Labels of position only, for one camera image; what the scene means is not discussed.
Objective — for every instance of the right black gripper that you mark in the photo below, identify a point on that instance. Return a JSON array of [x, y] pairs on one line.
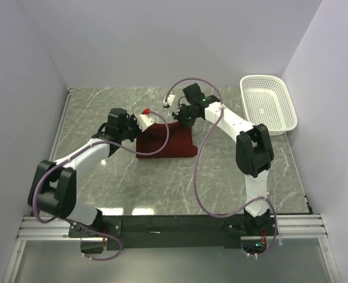
[[177, 115]]

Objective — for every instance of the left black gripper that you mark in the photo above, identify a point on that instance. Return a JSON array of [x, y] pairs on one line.
[[133, 119]]

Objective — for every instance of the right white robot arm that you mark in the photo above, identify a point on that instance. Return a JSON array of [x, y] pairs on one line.
[[253, 153]]

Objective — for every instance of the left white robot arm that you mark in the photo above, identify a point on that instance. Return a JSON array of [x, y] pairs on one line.
[[54, 186]]

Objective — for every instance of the white plastic laundry basket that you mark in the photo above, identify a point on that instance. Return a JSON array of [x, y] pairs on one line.
[[266, 100]]

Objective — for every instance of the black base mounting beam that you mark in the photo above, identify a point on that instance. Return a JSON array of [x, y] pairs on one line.
[[175, 231]]

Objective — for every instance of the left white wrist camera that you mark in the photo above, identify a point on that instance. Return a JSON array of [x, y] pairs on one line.
[[146, 119]]

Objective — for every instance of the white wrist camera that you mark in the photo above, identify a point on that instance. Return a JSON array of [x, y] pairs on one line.
[[146, 119], [168, 101]]

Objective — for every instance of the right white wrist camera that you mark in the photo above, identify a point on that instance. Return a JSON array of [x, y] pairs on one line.
[[168, 101]]

